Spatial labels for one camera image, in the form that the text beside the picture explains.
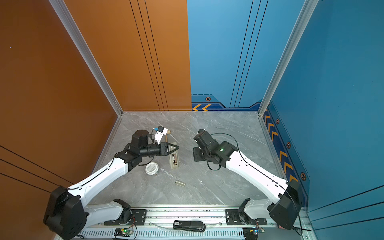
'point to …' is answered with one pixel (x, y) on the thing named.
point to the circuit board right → (252, 233)
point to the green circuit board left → (123, 232)
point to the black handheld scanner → (192, 225)
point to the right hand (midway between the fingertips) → (193, 153)
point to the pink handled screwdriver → (303, 229)
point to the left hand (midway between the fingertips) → (178, 147)
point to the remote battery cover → (180, 183)
